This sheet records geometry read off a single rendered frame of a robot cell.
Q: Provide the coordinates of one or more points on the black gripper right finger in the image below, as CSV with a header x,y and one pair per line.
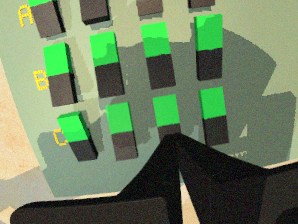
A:
x,y
226,190

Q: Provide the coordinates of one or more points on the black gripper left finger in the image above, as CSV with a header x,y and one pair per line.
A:
x,y
152,197

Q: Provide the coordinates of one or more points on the pale green switch panel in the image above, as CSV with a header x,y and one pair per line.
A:
x,y
99,83

